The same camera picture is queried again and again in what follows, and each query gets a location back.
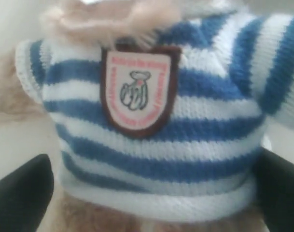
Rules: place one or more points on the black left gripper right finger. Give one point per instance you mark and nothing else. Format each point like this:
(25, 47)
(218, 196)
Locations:
(275, 180)

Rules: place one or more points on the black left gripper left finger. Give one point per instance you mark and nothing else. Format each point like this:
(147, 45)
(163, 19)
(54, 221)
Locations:
(25, 195)

